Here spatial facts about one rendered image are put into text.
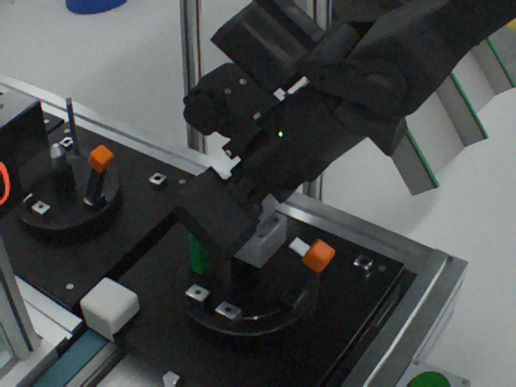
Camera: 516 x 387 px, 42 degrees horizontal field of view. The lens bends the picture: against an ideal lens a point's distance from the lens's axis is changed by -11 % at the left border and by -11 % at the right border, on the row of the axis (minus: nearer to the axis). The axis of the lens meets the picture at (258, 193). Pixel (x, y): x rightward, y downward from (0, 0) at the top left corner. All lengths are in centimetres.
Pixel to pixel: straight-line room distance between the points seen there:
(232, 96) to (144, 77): 70
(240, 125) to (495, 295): 46
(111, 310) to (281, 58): 32
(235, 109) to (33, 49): 93
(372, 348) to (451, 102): 34
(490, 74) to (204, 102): 56
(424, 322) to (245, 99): 30
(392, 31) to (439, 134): 44
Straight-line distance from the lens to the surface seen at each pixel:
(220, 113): 57
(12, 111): 54
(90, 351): 74
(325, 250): 64
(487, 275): 94
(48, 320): 77
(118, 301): 72
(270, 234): 65
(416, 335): 73
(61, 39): 147
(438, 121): 89
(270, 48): 51
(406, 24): 46
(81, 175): 87
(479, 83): 102
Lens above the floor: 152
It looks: 41 degrees down
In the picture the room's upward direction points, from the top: 1 degrees counter-clockwise
